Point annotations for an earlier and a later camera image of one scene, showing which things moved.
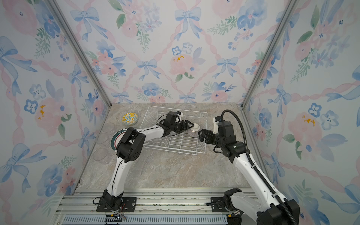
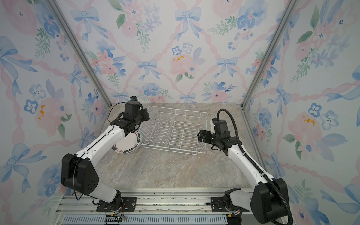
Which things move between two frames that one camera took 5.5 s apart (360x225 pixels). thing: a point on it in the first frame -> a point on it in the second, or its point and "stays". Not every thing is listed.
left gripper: [183, 127] -> [144, 112]
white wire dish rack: [178, 142] stays
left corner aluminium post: [77, 46] stays
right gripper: [205, 132] stays
